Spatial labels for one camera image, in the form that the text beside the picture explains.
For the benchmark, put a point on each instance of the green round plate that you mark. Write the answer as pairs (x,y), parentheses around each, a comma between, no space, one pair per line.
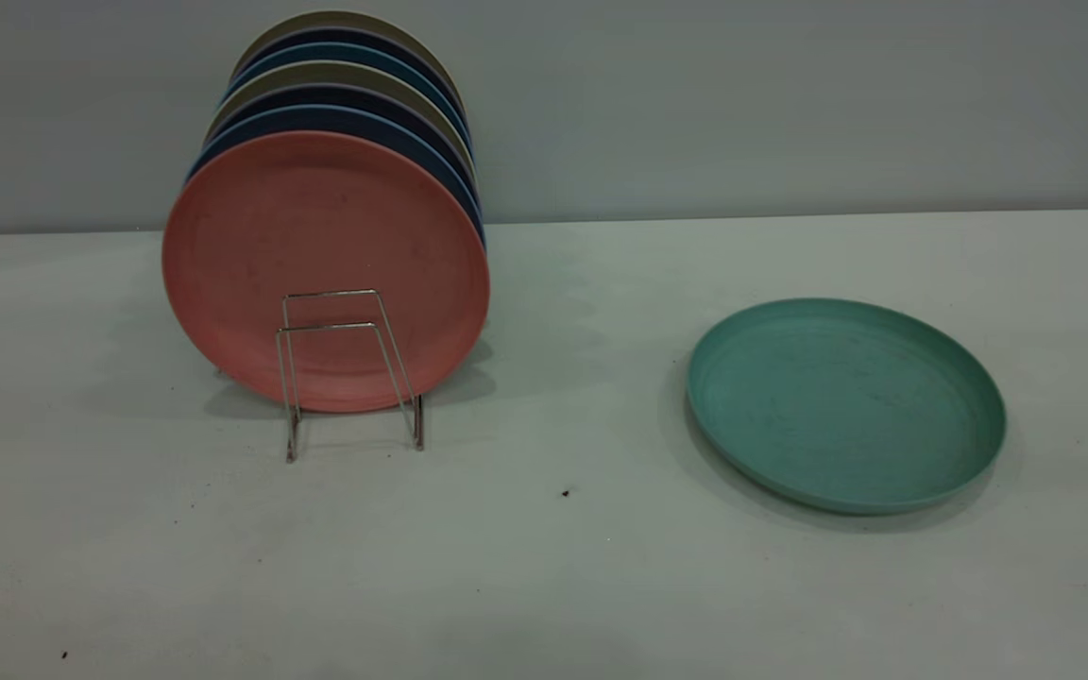
(846,406)

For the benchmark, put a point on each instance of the beige round plate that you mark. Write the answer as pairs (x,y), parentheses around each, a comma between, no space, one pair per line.
(336,74)
(341,18)

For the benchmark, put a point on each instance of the dark purple round plate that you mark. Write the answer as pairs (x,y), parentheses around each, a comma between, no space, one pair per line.
(336,94)
(346,38)

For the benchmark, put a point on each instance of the teal blue round plate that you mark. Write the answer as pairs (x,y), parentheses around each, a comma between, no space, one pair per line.
(346,54)

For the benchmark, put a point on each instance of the pink round plate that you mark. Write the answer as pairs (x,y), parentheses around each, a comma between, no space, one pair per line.
(317,227)

